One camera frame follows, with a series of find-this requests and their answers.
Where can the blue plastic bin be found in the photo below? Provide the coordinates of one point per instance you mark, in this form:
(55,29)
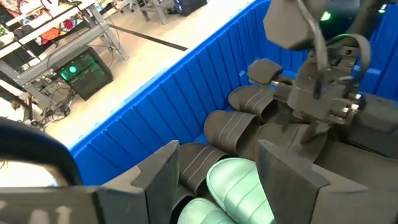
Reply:
(155,109)

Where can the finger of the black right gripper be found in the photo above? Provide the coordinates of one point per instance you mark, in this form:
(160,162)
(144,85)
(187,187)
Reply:
(376,124)
(264,71)

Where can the grey table legs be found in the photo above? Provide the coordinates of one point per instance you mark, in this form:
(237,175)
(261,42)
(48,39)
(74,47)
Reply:
(158,12)

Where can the grey metal table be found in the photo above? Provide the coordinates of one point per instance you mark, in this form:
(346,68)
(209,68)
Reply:
(107,34)

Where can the black computer tower green light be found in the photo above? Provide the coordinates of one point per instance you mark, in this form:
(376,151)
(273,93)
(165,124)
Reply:
(90,81)

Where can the colourful cloth pile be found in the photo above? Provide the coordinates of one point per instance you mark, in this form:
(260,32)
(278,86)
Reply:
(51,33)

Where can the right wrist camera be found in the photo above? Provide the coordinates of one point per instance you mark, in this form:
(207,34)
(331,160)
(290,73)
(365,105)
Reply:
(289,25)

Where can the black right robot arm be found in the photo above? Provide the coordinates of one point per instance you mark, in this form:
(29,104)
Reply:
(351,15)

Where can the black box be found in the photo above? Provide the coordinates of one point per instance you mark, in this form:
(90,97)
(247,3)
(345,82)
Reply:
(189,6)

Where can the green slide sandal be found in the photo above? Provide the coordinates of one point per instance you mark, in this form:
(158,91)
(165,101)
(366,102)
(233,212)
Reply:
(239,189)
(202,214)

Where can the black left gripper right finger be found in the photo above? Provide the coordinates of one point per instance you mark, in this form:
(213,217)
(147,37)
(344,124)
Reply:
(295,193)

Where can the black slide sandal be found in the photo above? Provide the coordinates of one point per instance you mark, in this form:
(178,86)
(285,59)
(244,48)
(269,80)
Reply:
(227,130)
(199,165)
(248,99)

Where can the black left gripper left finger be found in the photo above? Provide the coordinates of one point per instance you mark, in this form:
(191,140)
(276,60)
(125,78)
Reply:
(149,199)

